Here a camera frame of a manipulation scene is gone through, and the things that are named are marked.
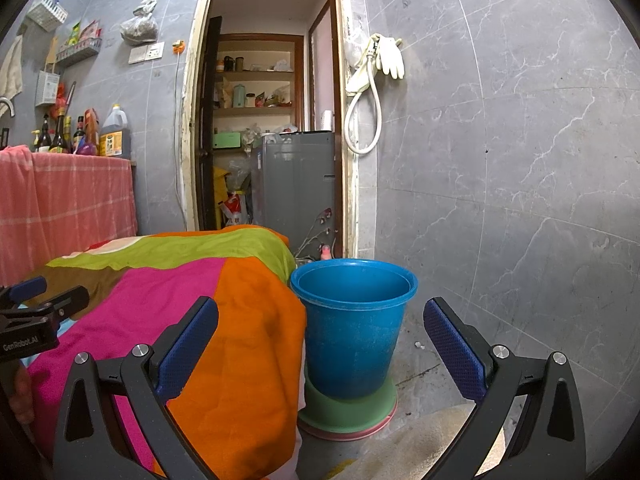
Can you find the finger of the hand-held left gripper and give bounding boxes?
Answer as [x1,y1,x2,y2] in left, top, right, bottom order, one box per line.
[0,276,48,307]
[25,285,91,321]

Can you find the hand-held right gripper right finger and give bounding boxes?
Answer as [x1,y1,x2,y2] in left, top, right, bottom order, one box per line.
[423,297,587,480]

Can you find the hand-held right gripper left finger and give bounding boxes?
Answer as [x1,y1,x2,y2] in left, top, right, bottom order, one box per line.
[52,296,219,480]

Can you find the blue plastic bucket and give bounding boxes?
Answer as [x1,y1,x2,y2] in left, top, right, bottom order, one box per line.
[290,258,419,401]

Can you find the person's left hand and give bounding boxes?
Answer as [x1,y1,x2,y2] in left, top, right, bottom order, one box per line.
[12,364,37,428]

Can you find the colourful striped blanket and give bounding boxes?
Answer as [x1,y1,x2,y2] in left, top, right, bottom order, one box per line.
[20,224,307,480]

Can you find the pink plaid cloth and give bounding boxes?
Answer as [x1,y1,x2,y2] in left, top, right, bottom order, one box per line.
[0,144,138,286]

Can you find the pink plastic basin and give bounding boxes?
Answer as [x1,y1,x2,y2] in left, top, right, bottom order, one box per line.
[298,400,399,442]

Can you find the red and white bag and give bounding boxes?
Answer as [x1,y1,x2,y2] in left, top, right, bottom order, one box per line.
[220,191,249,226]

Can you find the dark glass bottle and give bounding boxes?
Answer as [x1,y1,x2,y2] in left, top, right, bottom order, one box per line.
[34,114,52,153]

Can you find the yellow bag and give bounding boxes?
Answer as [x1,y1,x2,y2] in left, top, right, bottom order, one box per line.
[213,166,232,211]

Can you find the dark wooden door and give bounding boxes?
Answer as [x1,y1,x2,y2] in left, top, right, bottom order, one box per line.
[195,16,223,231]

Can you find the large oil jug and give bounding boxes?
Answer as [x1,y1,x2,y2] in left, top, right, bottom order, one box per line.
[98,104,132,158]

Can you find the grey washing machine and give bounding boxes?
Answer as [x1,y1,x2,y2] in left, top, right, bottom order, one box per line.
[250,131,335,261]

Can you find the white hanging towel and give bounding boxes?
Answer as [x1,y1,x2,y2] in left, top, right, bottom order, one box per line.
[0,35,24,106]

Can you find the row of seasoning packets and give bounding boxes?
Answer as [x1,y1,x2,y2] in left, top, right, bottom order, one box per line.
[66,20,101,46]

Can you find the wooden shelf unit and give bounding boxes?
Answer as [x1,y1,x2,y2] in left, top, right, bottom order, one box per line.
[215,33,305,133]

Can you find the clear bag of dried goods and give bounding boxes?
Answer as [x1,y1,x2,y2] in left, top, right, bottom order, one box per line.
[120,0,159,45]

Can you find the white rubber gloves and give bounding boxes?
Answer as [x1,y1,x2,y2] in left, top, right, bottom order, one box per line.
[375,35,405,80]

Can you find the clear hanging plastic bag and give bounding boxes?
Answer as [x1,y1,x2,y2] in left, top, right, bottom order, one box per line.
[345,27,368,66]

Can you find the white rectangular wall basket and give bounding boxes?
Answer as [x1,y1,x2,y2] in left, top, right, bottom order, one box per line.
[35,71,61,107]

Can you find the white wall cable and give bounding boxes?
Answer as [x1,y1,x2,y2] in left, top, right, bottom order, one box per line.
[172,52,187,211]

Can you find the wooden door frame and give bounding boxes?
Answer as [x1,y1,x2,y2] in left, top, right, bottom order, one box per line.
[180,0,361,261]

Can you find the grey wall shelf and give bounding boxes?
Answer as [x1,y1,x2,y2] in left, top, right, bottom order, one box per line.
[55,37,103,66]

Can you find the white wall socket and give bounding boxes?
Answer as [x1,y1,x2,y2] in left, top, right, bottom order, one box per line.
[128,42,166,65]

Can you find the white slotted wall basket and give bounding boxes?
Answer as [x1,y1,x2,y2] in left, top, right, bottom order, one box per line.
[26,0,68,32]

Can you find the white shower hose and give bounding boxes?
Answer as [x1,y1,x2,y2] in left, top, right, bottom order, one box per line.
[345,34,383,156]

